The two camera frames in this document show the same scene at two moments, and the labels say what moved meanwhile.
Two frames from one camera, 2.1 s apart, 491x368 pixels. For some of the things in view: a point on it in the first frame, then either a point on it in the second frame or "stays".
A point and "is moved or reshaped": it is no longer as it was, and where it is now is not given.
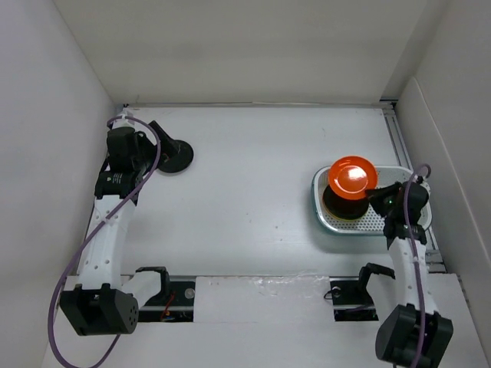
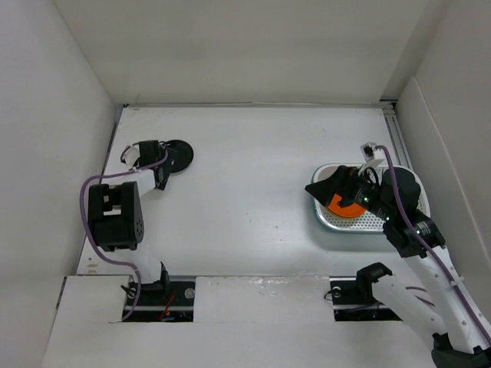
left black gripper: (168, 146) -> (166, 174)
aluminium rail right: (436, 261) stays
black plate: (179, 162) stays
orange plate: (350, 177) is moved or reshaped
